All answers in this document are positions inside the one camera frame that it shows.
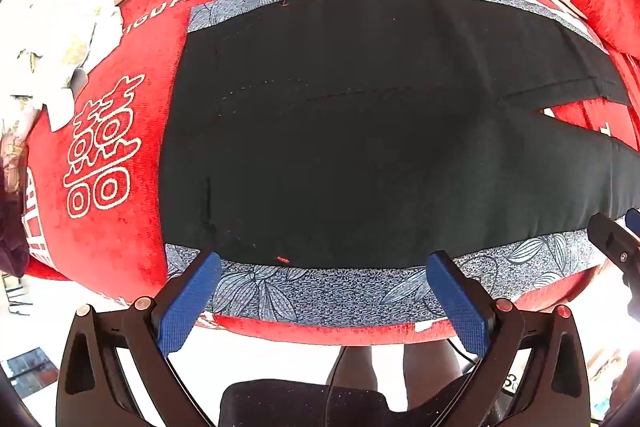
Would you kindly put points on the red cloth, white characters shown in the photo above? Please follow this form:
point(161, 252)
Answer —
point(125, 57)

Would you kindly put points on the black pants grey leaf stripe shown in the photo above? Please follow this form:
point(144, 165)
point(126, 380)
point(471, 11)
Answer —
point(350, 132)

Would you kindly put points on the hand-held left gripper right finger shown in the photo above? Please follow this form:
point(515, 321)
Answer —
point(462, 302)

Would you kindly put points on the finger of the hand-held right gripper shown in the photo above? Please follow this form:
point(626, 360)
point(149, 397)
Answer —
point(617, 247)

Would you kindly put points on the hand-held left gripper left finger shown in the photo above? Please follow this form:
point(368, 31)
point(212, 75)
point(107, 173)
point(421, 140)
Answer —
point(187, 302)

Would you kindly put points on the white floral cloth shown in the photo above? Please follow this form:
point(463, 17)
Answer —
point(50, 32)

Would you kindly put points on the dark cloth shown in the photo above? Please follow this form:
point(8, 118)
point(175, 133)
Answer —
point(10, 232)

